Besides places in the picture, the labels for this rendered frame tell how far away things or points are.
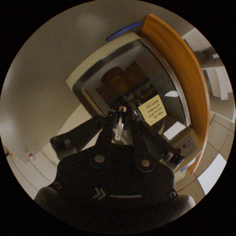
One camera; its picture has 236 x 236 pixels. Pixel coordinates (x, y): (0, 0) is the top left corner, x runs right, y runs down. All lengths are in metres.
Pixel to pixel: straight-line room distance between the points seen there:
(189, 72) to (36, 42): 0.39
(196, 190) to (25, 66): 1.76
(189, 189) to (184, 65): 1.52
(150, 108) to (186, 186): 1.45
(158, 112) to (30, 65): 0.36
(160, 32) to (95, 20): 0.20
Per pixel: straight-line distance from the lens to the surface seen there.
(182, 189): 1.52
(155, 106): 0.23
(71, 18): 0.19
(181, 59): 0.30
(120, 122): 0.17
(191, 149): 0.39
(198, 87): 0.31
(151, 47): 0.29
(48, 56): 0.21
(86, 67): 0.26
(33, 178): 2.94
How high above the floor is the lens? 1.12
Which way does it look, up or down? 12 degrees up
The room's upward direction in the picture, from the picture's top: 141 degrees clockwise
